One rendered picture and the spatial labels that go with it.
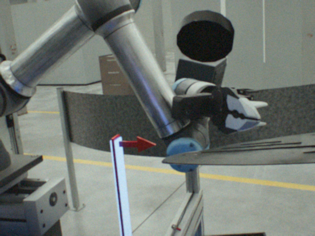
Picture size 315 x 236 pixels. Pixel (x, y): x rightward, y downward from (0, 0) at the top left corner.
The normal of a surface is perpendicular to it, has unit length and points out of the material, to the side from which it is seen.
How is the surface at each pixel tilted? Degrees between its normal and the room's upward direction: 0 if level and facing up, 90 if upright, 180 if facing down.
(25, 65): 84
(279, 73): 90
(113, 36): 93
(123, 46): 88
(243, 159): 2
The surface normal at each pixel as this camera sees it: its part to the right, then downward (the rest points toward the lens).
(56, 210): 0.96, -0.01
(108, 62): -0.41, 0.25
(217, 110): -0.94, 0.05
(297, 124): 0.22, 0.22
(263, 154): -0.11, -0.98
